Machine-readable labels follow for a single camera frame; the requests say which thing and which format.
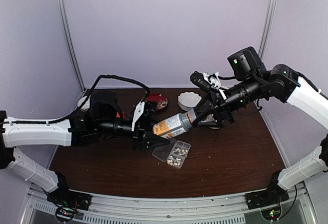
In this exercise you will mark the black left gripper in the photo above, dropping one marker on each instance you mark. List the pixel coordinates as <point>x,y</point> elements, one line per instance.
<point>139,139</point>

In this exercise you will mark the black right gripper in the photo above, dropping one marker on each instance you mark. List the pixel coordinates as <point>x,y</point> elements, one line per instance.
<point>221,112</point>

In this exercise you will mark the amber bottle grey cap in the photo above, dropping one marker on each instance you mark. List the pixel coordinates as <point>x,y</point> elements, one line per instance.
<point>175,125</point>

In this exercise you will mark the clear plastic pill organizer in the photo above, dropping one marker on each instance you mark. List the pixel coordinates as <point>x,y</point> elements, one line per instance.
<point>161,153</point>

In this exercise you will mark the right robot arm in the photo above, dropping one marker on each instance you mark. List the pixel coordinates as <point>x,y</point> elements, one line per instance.
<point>255,83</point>

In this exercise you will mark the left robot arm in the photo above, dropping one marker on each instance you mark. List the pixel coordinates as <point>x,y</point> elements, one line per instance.
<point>103,118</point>

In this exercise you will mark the white pills in organizer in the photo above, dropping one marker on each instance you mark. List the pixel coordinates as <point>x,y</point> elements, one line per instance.
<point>177,157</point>

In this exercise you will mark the floral mug yellow inside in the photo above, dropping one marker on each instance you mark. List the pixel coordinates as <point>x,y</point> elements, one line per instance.
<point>211,123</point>

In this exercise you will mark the white scalloped bowl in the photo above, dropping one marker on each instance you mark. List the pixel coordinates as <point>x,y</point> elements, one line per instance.
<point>188,100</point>

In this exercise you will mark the red floral plate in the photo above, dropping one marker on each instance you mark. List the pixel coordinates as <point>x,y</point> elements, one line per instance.
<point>160,99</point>

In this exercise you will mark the plain white ceramic bowl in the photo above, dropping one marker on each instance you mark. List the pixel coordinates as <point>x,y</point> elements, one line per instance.
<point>84,104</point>

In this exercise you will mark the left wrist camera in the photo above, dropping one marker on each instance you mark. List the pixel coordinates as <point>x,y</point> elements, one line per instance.
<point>140,110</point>

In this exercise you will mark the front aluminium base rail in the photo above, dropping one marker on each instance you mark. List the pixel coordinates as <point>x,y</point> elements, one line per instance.
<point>231,208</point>

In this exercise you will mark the right aluminium frame post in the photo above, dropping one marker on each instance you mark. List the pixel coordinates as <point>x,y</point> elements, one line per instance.
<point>269,16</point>

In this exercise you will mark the aluminium frame post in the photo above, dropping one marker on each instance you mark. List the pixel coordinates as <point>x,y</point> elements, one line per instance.
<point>269,16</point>
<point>69,43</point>

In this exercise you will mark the left aluminium frame post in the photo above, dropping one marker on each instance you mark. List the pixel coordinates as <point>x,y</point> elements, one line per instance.
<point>69,43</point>

